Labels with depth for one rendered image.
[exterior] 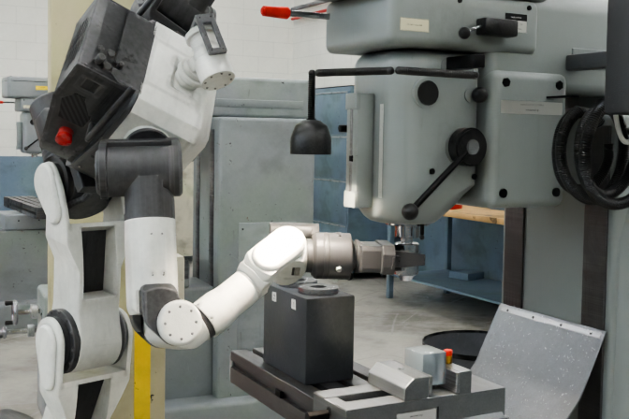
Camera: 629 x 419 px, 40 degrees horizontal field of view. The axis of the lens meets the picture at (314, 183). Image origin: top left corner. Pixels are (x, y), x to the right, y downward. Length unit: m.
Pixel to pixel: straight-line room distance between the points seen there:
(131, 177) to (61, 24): 1.69
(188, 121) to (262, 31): 9.83
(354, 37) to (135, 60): 0.41
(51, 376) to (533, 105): 1.14
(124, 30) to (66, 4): 1.50
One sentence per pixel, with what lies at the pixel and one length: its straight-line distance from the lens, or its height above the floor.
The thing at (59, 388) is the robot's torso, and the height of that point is 0.92.
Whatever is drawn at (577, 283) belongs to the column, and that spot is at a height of 1.18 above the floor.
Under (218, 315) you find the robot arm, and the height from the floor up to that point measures 1.15.
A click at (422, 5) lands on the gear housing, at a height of 1.70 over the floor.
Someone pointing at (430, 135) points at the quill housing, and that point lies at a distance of 1.58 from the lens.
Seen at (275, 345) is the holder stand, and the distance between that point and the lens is 2.03.
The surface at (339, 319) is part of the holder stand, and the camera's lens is 1.92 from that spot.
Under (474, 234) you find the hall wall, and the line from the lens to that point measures 8.31.
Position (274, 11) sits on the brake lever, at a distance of 1.65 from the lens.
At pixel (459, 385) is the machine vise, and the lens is 1.65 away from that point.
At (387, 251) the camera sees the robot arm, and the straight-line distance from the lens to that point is 1.62.
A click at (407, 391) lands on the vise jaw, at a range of 1.58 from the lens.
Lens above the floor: 1.47
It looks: 3 degrees down
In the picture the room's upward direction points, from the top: 1 degrees clockwise
